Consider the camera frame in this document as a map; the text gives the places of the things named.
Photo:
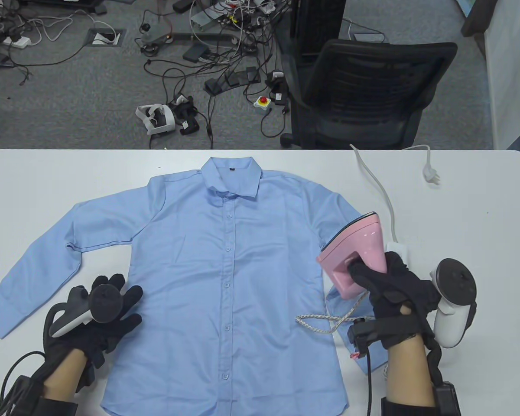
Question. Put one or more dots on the person's right hand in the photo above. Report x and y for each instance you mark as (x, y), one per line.
(394, 294)

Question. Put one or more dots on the person's left hand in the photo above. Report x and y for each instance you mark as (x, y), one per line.
(112, 333)

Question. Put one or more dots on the black and white controller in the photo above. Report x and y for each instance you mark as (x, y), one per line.
(457, 281)
(106, 303)

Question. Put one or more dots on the pink electric iron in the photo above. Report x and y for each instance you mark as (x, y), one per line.
(355, 242)

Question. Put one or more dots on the light blue long-sleeve shirt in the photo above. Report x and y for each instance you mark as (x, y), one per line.
(177, 225)

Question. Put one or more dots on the person's left forearm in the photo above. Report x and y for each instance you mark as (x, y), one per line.
(65, 372)

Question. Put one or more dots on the white table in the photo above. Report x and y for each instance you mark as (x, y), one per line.
(481, 195)

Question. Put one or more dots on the black mesh office chair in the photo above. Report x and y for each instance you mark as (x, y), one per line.
(372, 86)

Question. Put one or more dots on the white VR headset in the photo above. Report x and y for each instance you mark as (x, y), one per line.
(162, 119)

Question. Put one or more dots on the black handheld controller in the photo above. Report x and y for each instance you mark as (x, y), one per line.
(185, 107)
(190, 127)

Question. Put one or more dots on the red emergency stop button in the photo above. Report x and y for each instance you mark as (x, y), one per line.
(263, 104)

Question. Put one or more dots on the white black handheld scanner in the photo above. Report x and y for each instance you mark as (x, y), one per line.
(278, 91)

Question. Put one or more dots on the white partition panel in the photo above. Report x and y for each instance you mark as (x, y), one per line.
(511, 65)

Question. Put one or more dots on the grey flat device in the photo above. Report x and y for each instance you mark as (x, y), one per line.
(368, 37)

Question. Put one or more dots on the black flat power adapter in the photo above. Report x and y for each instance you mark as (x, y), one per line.
(251, 74)
(214, 86)
(234, 79)

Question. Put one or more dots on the black computer tower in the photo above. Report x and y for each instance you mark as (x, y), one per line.
(316, 26)

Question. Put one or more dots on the dark grey panel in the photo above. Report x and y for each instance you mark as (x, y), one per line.
(476, 17)

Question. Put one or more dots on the grey floor socket box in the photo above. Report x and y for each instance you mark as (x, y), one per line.
(119, 39)

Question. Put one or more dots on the white floor power strip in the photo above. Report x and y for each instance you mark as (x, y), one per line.
(19, 42)

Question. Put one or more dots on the grey desk leg base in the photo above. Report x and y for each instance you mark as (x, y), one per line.
(199, 38)

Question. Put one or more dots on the silver aluminium profile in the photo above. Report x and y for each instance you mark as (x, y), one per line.
(208, 19)

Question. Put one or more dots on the black desk foot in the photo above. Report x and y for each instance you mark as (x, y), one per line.
(69, 4)

